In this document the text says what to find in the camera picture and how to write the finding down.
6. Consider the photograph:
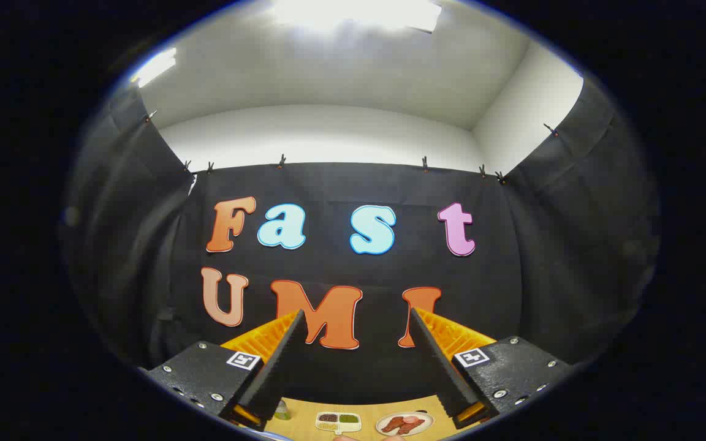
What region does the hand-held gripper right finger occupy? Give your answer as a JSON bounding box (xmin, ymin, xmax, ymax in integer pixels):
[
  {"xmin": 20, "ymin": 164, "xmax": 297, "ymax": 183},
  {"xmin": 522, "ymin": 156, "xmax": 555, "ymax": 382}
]
[{"xmin": 409, "ymin": 306, "xmax": 575, "ymax": 431}]

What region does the white divided dish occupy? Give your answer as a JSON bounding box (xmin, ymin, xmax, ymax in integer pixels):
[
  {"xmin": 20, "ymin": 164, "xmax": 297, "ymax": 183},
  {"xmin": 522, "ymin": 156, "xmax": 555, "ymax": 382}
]
[{"xmin": 316, "ymin": 412, "xmax": 362, "ymax": 434}]

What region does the white oval plate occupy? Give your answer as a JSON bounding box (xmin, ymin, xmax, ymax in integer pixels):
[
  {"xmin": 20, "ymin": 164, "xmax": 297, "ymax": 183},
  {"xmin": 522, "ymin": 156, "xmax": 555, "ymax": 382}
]
[{"xmin": 376, "ymin": 411, "xmax": 435, "ymax": 437}]

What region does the row of black cloth clips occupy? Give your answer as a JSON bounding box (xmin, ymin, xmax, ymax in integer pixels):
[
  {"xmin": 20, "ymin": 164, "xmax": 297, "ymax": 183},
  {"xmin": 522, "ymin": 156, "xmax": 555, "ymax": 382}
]
[{"xmin": 145, "ymin": 110, "xmax": 559, "ymax": 184}]

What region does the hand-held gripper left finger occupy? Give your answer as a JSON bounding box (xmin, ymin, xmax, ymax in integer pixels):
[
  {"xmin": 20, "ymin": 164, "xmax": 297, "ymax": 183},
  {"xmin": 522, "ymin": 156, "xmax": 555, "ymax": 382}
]
[{"xmin": 139, "ymin": 309, "xmax": 309, "ymax": 431}]

